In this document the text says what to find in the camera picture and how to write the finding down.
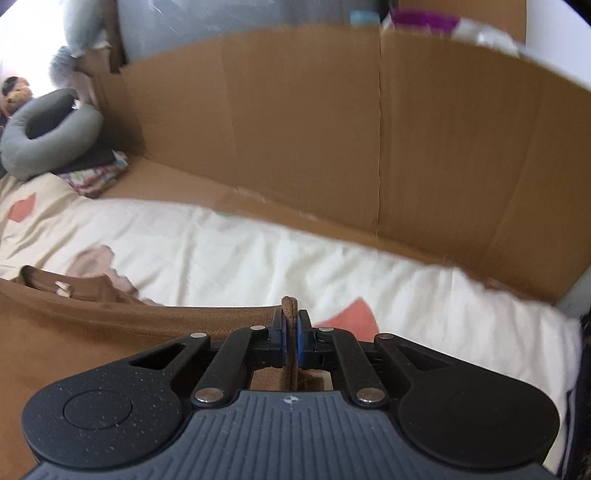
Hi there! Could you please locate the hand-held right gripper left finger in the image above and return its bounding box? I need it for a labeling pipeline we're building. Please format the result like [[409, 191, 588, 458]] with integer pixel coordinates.
[[130, 308, 287, 407]]

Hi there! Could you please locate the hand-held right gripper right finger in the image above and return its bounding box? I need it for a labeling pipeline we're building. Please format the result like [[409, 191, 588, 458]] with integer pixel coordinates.
[[298, 309, 455, 407]]

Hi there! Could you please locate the brown printed t-shirt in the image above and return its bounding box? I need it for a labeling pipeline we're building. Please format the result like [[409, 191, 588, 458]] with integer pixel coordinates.
[[0, 265, 324, 480]]

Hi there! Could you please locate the cream bear print blanket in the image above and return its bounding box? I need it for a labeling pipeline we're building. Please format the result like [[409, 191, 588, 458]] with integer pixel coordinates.
[[0, 173, 583, 476]]

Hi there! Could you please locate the large cardboard sheet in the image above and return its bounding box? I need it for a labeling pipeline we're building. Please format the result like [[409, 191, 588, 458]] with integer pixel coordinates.
[[76, 25, 591, 308]]

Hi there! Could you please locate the floral folded cloth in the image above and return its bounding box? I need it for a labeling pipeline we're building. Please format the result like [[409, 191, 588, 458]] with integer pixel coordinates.
[[58, 151, 130, 199]]

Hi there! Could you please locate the dark folded cloth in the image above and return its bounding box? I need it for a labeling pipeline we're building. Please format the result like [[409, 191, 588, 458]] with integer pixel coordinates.
[[51, 148, 116, 175]]

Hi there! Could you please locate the black folded garment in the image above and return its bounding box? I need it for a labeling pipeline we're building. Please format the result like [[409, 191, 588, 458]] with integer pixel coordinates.
[[563, 309, 591, 480]]

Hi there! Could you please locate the grey plastic wrapped mattress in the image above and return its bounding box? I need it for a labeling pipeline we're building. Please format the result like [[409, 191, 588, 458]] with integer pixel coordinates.
[[115, 0, 384, 63]]

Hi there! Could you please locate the grey neck pillow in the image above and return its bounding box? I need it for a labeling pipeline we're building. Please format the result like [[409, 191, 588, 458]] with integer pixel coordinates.
[[0, 89, 105, 180]]

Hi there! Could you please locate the white purple laundry powder bag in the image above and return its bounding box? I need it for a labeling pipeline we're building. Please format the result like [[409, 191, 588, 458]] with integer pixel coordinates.
[[383, 9, 520, 51]]

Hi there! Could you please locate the grey translucent plastic bag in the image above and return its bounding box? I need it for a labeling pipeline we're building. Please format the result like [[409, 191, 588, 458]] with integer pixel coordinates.
[[50, 46, 79, 86]]

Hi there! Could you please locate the brown teddy bear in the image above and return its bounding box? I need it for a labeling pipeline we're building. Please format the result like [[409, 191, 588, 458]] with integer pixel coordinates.
[[0, 76, 35, 116]]

